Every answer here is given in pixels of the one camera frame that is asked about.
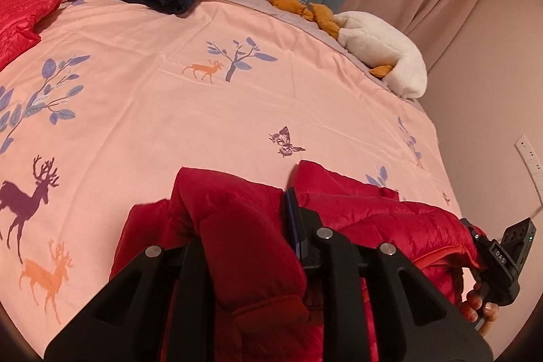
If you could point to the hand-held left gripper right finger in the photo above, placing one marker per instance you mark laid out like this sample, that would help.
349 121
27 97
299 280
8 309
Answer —
292 218

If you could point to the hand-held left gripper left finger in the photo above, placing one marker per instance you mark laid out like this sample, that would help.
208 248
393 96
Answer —
195 268

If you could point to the large red puffer jacket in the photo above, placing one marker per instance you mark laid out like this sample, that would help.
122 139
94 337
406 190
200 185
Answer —
237 218

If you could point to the person's right hand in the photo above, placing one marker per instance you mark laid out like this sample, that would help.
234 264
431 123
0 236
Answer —
477 304

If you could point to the pink deer-print duvet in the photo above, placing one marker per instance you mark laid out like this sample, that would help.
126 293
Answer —
169 111

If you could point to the white goose plush toy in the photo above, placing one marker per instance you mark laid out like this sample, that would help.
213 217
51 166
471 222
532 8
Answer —
382 44

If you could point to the small red puffer jacket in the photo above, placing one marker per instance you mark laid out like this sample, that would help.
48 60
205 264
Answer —
21 18

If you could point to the white wall socket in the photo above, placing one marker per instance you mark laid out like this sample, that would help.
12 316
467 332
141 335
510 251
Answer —
530 160

